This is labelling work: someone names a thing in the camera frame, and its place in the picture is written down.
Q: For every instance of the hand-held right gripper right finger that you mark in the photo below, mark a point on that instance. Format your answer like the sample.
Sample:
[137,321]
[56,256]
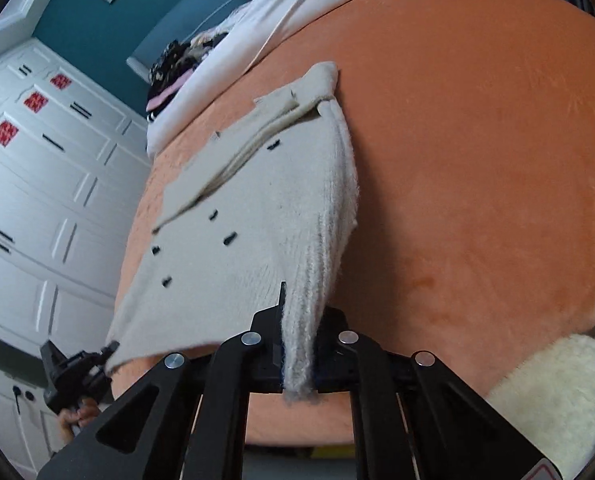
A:
[335,355]

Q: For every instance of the teal headboard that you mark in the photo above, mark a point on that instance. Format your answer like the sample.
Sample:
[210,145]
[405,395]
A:
[187,25]

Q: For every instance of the pile of dark clothes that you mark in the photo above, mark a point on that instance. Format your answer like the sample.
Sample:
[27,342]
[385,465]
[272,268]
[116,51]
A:
[172,67]

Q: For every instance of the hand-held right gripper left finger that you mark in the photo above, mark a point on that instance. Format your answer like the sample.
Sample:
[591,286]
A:
[267,345]

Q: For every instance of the cream fluffy rug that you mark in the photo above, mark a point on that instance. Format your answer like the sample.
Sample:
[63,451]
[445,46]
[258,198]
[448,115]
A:
[552,390]

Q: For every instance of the beige knit cardigan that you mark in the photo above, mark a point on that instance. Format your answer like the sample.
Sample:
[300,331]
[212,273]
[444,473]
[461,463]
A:
[257,210]

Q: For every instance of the red paper decoration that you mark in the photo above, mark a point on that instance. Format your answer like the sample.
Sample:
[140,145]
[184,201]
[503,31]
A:
[60,80]
[4,132]
[35,102]

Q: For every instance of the person's left hand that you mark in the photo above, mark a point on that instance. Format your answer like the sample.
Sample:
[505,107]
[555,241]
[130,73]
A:
[72,420]

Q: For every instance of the orange plush blanket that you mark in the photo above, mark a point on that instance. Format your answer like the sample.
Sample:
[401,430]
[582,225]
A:
[477,160]

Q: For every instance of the white quilt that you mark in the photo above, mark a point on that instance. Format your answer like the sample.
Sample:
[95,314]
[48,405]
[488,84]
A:
[287,15]

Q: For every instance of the white door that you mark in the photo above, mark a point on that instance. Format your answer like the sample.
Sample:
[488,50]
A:
[2,420]

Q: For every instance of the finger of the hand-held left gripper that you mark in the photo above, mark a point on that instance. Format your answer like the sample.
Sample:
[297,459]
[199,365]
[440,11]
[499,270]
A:
[100,360]

